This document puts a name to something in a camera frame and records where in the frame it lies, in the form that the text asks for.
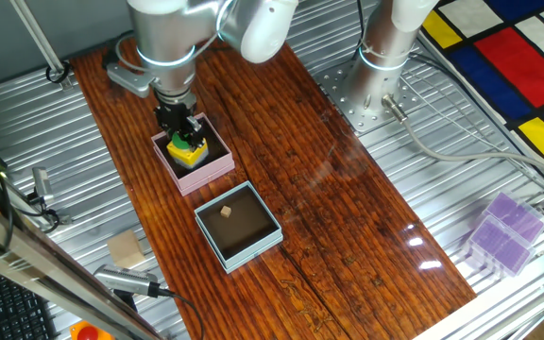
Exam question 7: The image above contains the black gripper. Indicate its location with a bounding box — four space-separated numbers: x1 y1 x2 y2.
154 103 207 150

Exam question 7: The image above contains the pink cardboard box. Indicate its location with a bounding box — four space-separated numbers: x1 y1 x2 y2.
151 112 236 197

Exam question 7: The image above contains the light blue cardboard box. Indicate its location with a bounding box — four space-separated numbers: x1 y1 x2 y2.
194 180 284 275

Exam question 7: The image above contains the clear box with purple contents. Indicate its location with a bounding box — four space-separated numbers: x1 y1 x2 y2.
482 191 544 247
463 214 536 280

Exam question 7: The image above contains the large wooden block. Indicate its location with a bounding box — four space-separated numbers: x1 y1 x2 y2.
106 229 146 269

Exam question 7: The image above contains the glossy brown wooden board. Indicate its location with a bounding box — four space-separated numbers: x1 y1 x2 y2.
70 30 477 340

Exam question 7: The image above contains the white diagonal rod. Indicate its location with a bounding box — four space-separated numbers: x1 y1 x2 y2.
9 0 73 91

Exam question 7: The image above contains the red emergency stop button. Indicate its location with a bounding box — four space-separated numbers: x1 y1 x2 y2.
69 319 115 340

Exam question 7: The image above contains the black keyboard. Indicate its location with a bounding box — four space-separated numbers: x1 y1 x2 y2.
0 263 60 340

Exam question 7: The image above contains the red blue yellow patterned cloth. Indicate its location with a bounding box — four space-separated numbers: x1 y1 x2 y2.
417 0 544 180

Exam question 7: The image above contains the gray wrist camera mount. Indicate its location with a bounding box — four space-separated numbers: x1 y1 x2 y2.
105 60 158 99

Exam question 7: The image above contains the black cable loop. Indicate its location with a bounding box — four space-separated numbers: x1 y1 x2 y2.
44 60 73 85

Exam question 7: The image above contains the small gray camera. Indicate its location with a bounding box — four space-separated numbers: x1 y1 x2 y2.
32 166 55 204

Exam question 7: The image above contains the silver camera on stand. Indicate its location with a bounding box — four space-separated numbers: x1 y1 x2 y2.
93 263 161 299

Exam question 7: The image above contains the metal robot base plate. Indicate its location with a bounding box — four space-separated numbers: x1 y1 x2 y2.
316 59 424 136

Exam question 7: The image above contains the black camera cable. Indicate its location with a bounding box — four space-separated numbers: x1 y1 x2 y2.
158 287 206 340

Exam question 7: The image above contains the aluminium frame bar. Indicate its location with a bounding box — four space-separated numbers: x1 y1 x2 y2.
0 188 164 340

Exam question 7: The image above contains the black cable at arm base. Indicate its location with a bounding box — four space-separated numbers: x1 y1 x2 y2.
352 0 368 53

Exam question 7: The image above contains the thick gray cable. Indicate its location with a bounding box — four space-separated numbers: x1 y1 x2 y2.
381 93 544 185

